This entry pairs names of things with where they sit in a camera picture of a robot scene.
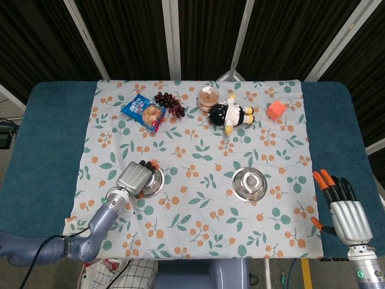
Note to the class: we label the orange cube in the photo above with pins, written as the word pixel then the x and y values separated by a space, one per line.
pixel 275 110

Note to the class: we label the dark green box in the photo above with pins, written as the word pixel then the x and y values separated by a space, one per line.
pixel 6 135

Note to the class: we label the floral fruit print tablecloth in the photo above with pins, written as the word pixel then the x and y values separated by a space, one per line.
pixel 195 216

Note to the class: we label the clear plastic cookie jar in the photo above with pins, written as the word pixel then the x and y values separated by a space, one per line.
pixel 207 97

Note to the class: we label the blue snack bag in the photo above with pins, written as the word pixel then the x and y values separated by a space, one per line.
pixel 136 110

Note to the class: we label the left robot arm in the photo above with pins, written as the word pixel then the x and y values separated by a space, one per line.
pixel 102 222

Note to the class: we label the dark pleated curtain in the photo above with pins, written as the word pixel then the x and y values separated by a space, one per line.
pixel 132 36

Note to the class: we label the white checked bag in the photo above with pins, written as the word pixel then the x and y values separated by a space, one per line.
pixel 132 277

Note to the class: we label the stainless steel bowl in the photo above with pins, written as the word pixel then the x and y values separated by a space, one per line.
pixel 249 183
pixel 155 183

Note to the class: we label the blue grey robot torso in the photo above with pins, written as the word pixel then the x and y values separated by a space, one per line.
pixel 201 275

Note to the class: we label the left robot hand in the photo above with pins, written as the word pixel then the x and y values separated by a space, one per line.
pixel 132 179

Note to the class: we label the white frame post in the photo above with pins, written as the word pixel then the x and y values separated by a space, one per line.
pixel 12 96
pixel 337 39
pixel 242 39
pixel 87 39
pixel 171 39
pixel 376 147

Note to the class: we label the dark red grape bunch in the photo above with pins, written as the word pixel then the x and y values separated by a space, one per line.
pixel 170 102

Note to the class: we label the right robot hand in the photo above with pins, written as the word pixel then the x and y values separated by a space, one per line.
pixel 350 219

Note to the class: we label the black white plush doll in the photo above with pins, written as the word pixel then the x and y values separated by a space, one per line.
pixel 221 114

